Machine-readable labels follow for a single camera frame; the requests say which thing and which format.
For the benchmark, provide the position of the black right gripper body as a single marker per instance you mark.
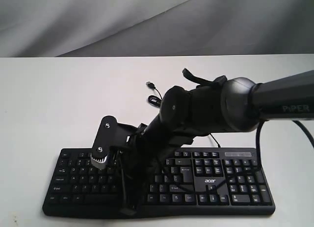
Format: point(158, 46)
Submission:
point(148, 144)

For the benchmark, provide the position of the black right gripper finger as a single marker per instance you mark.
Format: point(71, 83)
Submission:
point(136, 188)
point(125, 207)

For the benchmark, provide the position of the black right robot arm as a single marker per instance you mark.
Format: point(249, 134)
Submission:
point(218, 106)

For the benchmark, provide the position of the black Acer keyboard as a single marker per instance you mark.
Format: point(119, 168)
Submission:
point(191, 181)

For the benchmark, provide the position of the grey backdrop cloth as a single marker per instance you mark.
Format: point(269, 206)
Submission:
point(137, 28)

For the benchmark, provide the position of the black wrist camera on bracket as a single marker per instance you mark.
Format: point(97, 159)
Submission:
point(111, 137)

